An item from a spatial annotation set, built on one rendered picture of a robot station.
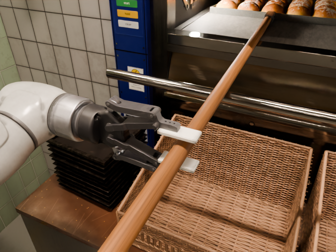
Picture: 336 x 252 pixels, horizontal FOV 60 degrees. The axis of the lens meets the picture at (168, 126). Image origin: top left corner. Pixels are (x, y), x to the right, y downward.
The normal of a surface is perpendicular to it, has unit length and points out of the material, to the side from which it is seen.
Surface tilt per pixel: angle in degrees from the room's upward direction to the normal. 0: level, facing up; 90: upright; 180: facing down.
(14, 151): 79
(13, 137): 57
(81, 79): 90
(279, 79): 70
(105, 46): 90
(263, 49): 90
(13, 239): 0
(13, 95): 19
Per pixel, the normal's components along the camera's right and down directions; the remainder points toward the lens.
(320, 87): -0.40, 0.19
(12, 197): 0.91, 0.24
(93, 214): 0.00, -0.83
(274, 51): -0.42, 0.51
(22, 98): -0.08, -0.66
